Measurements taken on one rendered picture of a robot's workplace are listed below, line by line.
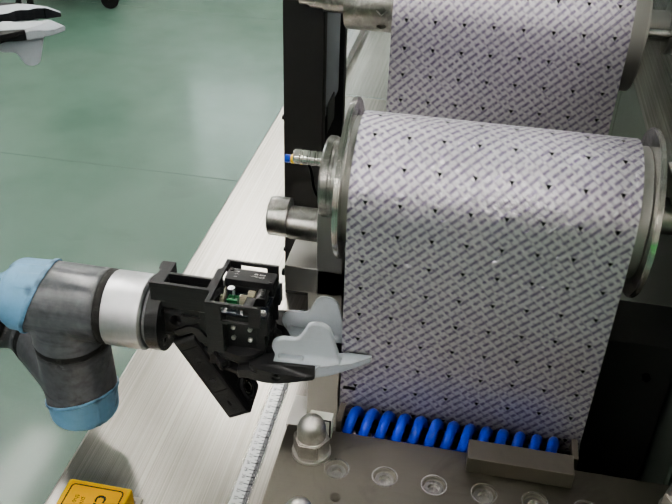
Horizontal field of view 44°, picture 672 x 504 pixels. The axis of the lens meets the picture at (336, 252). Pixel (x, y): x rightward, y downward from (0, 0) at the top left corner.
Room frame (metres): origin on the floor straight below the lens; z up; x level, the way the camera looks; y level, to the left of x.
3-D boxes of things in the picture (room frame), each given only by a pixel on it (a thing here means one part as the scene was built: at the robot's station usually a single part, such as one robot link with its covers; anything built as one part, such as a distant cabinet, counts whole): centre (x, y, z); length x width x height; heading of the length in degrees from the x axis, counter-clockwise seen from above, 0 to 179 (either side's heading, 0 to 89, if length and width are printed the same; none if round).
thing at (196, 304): (0.63, 0.11, 1.12); 0.12 x 0.08 x 0.09; 80
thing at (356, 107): (0.67, -0.01, 1.25); 0.15 x 0.01 x 0.15; 170
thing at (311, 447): (0.54, 0.02, 1.05); 0.04 x 0.04 x 0.04
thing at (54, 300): (0.66, 0.27, 1.11); 0.11 x 0.08 x 0.09; 80
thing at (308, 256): (0.71, 0.02, 1.05); 0.06 x 0.05 x 0.31; 80
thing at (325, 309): (0.63, 0.01, 1.11); 0.09 x 0.03 x 0.06; 81
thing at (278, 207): (0.72, 0.06, 1.18); 0.04 x 0.02 x 0.04; 170
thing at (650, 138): (0.62, -0.26, 1.25); 0.15 x 0.01 x 0.15; 170
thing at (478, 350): (0.59, -0.12, 1.11); 0.23 x 0.01 x 0.18; 80
